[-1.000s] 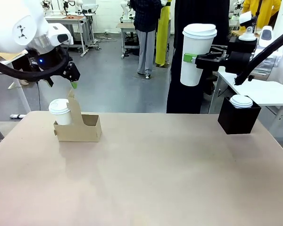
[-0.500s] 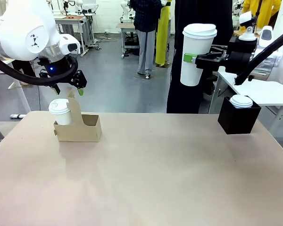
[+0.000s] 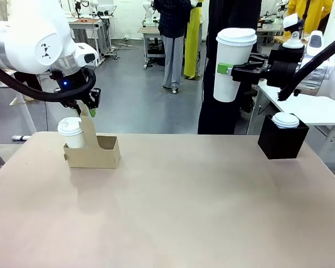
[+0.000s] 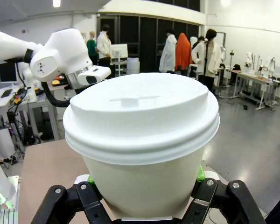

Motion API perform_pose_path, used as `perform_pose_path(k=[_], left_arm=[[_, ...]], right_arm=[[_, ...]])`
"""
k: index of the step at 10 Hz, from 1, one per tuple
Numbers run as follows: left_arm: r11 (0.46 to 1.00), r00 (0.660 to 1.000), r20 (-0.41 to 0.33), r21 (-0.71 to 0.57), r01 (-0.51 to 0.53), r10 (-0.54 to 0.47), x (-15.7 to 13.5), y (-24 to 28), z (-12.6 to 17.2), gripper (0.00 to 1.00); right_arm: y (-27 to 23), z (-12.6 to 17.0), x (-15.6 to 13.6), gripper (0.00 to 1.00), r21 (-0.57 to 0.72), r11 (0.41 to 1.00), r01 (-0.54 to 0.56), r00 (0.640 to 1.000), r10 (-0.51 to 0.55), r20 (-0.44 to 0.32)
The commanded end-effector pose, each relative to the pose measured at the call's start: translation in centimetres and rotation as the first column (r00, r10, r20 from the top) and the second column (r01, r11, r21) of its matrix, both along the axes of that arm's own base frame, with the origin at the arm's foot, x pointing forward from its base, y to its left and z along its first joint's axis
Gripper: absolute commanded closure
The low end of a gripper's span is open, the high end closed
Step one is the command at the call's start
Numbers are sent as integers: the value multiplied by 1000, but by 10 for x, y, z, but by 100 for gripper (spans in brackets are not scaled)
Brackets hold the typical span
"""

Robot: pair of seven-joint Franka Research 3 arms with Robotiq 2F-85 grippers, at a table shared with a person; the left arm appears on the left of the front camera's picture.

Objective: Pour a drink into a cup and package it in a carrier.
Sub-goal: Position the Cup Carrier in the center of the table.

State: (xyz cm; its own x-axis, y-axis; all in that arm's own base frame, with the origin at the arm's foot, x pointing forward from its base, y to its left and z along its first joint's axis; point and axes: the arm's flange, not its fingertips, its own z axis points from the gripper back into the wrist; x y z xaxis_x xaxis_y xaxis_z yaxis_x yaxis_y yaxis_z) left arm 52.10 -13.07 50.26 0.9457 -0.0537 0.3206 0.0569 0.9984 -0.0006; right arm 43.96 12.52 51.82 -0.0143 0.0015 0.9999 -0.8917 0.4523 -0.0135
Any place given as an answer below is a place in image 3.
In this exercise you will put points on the black square box holder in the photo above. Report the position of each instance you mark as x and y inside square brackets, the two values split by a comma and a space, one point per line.
[282, 145]

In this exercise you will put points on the brown cardboard cup carrier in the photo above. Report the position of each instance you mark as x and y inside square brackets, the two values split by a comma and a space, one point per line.
[100, 159]

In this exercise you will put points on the tall white lidded paper cup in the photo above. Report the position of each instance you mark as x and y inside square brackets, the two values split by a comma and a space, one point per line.
[229, 50]

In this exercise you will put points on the yellow hanging apron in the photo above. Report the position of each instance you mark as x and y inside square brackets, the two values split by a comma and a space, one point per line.
[192, 42]

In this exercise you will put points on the white power strip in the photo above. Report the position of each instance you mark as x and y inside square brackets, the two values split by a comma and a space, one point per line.
[21, 137]

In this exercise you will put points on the person in dark plaid shirt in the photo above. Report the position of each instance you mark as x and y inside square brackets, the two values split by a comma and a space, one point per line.
[173, 28]

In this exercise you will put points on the person in yellow coat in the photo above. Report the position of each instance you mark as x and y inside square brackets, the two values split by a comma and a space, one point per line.
[318, 11]

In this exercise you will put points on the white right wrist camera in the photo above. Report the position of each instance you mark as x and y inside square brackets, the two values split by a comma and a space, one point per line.
[293, 42]

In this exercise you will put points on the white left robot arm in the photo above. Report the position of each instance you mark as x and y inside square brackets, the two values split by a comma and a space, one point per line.
[25, 33]

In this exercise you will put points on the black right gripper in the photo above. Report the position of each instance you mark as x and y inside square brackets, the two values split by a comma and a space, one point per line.
[282, 69]

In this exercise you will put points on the white side table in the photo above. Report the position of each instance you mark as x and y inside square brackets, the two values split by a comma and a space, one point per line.
[318, 111]

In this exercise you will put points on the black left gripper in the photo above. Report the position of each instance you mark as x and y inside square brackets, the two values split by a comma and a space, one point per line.
[72, 82]

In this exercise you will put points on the person in black hoodie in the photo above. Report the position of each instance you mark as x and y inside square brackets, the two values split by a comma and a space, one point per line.
[212, 117]

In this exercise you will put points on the grey metal-framed lab table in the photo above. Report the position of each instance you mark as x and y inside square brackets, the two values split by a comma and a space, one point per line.
[149, 29]

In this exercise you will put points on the black tripod pole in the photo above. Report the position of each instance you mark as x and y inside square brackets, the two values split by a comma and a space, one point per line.
[306, 8]

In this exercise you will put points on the small white lidded paper cup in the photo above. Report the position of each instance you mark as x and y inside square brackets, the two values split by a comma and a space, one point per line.
[72, 136]

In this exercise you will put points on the brown-topped lab table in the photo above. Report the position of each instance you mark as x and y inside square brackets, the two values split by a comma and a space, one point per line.
[86, 22]

